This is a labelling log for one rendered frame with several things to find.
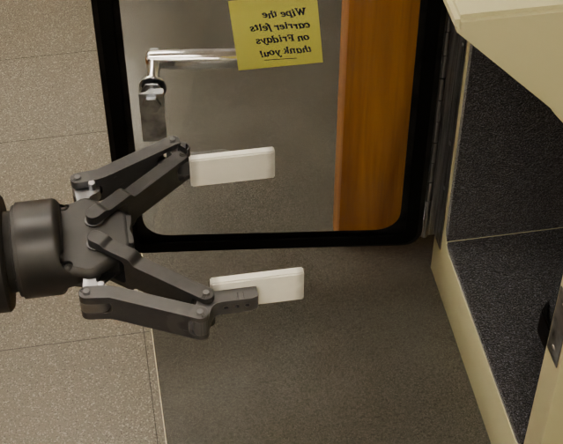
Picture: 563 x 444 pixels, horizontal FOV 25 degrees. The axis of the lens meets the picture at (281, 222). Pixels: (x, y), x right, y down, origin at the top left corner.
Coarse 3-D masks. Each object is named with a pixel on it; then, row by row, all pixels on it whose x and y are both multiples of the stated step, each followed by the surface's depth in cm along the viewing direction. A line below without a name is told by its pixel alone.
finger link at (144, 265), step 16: (96, 240) 97; (112, 240) 97; (112, 256) 96; (128, 256) 96; (128, 272) 97; (144, 272) 95; (160, 272) 95; (176, 272) 95; (128, 288) 98; (144, 288) 97; (160, 288) 96; (176, 288) 95; (192, 288) 94; (208, 288) 94
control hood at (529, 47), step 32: (448, 0) 74; (480, 0) 73; (512, 0) 73; (544, 0) 73; (480, 32) 73; (512, 32) 73; (544, 32) 74; (512, 64) 75; (544, 64) 76; (544, 96) 77
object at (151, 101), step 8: (144, 88) 115; (152, 88) 115; (160, 88) 115; (144, 96) 114; (152, 96) 114; (160, 96) 114; (144, 104) 114; (152, 104) 114; (160, 104) 115; (144, 112) 116; (152, 112) 115; (160, 112) 116; (144, 120) 116; (152, 120) 116; (160, 120) 116; (144, 128) 117; (152, 128) 117; (160, 128) 117; (144, 136) 118; (152, 136) 118; (160, 136) 118
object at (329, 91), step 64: (128, 0) 109; (192, 0) 109; (256, 0) 109; (320, 0) 109; (384, 0) 110; (128, 64) 114; (192, 64) 114; (256, 64) 114; (320, 64) 114; (384, 64) 115; (192, 128) 119; (256, 128) 119; (320, 128) 120; (384, 128) 120; (192, 192) 125; (256, 192) 125; (320, 192) 126; (384, 192) 126
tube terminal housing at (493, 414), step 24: (456, 144) 120; (456, 240) 128; (432, 264) 135; (456, 288) 126; (456, 312) 127; (456, 336) 128; (480, 360) 120; (480, 384) 121; (552, 384) 100; (480, 408) 122; (504, 408) 115; (552, 408) 101; (504, 432) 115; (528, 432) 108; (552, 432) 104
